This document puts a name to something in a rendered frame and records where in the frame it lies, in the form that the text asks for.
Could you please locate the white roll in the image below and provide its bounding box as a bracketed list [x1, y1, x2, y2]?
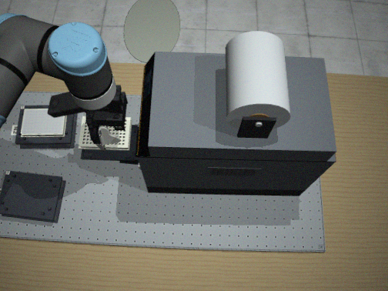
[226, 31, 290, 129]

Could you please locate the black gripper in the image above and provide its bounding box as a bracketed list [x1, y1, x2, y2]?
[85, 85, 128, 151]

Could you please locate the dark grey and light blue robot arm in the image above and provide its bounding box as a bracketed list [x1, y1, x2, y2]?
[0, 13, 116, 128]

